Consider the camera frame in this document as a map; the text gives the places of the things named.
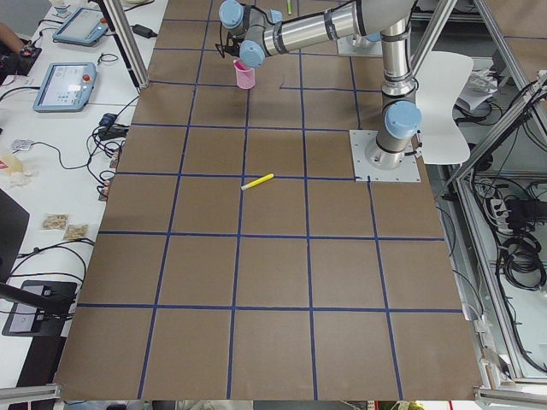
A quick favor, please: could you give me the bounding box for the pink marker pen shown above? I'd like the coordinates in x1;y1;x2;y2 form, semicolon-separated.
233;60;248;71

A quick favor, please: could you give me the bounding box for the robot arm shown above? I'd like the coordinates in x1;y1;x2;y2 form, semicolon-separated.
219;1;422;170

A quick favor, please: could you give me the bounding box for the pink mesh cup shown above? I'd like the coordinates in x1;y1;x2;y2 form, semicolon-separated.
233;65;256;90

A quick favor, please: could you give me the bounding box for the yellow marker pen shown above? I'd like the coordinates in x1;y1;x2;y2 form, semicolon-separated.
240;173;274;191

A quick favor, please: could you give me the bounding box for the snack bag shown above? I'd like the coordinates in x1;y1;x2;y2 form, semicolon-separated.
40;214;69;231
63;224;89;240

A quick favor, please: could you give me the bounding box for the white chair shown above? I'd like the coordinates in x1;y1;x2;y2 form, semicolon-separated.
415;51;473;165

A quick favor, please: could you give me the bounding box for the black power adapter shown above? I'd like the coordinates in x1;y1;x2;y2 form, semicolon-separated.
131;24;157;38

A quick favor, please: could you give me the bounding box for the near teach pendant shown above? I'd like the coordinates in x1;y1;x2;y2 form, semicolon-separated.
32;62;97;113

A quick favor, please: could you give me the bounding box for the teach pendant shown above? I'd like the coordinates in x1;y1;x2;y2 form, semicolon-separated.
52;8;109;47
32;62;97;113

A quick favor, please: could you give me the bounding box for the far teach pendant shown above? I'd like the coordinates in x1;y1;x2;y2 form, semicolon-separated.
52;8;109;47

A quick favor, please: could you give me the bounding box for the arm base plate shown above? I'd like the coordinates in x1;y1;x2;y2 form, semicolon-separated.
337;32;382;57
350;130;421;183

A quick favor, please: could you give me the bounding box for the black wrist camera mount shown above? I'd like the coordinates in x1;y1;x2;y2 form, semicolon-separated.
215;34;243;58

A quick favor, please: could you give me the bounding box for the aluminium frame post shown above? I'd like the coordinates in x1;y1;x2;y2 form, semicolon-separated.
97;0;150;90

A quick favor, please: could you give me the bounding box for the aluminium frame rail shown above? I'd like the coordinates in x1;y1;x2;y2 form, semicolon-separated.
435;1;546;409

